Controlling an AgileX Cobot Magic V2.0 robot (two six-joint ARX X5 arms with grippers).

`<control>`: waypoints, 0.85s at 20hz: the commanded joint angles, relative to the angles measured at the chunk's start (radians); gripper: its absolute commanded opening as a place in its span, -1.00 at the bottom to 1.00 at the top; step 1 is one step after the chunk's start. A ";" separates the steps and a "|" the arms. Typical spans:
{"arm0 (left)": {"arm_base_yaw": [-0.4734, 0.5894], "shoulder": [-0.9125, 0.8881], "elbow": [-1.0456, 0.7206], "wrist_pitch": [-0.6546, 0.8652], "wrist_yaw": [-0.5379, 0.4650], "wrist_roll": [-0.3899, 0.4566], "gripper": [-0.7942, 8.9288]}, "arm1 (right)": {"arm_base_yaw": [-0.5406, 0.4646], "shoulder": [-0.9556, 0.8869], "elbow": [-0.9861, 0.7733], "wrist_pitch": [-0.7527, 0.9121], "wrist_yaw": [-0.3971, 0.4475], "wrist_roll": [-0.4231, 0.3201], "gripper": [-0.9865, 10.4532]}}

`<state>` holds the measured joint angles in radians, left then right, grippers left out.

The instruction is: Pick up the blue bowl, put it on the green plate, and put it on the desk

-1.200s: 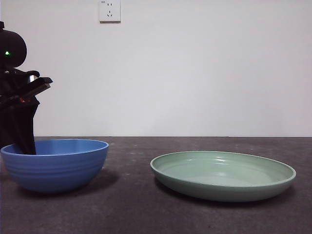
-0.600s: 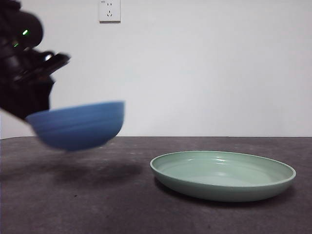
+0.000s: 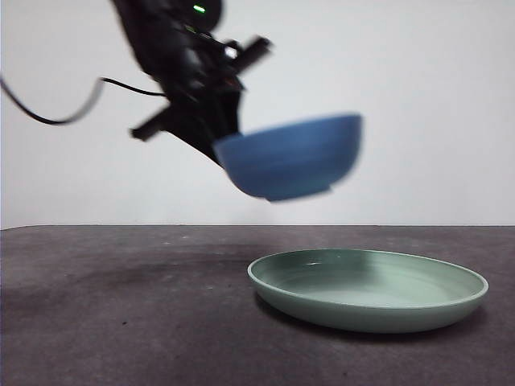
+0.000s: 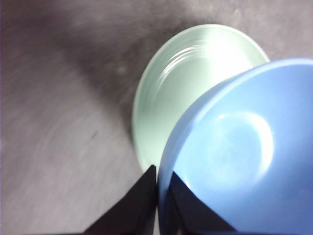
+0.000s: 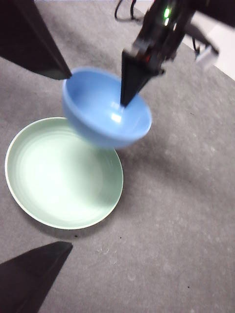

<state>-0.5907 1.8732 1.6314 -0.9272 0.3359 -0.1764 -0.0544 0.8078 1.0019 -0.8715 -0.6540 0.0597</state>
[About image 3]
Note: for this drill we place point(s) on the pale green round plate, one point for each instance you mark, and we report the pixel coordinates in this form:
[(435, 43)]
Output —
[(362, 317)]

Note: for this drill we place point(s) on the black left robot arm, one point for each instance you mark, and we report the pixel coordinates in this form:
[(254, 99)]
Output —
[(161, 36)]

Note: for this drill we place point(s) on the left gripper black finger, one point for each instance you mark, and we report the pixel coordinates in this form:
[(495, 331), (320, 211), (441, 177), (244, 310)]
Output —
[(232, 112), (199, 132)]

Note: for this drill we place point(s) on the blue ribbed bowl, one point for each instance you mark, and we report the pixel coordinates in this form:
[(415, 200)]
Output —
[(289, 161)]

